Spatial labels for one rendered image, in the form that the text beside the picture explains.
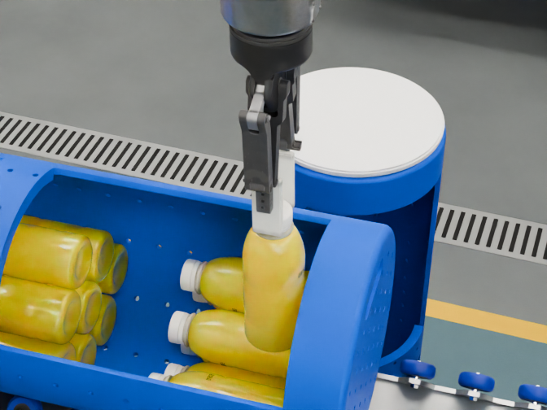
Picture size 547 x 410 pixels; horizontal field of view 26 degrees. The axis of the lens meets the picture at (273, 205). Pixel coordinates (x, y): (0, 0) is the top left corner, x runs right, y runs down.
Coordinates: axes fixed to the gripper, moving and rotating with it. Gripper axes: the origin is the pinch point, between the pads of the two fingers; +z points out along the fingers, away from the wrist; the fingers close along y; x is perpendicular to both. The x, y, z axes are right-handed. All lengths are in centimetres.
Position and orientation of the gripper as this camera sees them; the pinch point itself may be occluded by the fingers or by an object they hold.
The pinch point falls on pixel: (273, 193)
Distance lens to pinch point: 118.6
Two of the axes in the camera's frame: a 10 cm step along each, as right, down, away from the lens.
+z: 0.1, 7.7, 6.4
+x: -9.6, -1.7, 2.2
